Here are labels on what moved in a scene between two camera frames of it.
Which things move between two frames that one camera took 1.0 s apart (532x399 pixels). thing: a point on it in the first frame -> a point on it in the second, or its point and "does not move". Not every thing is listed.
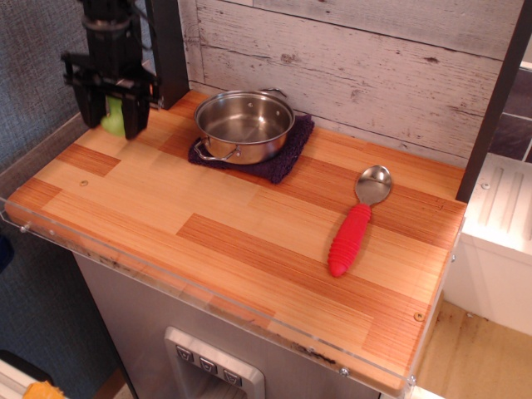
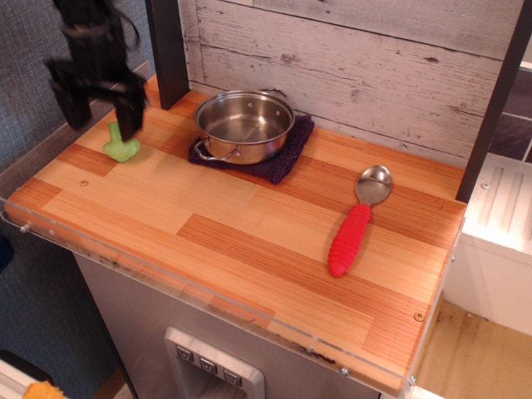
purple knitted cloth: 275,169 does not move
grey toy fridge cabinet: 172,347 does not move
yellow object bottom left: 43,391 does not move
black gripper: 112,88 -> 97,58
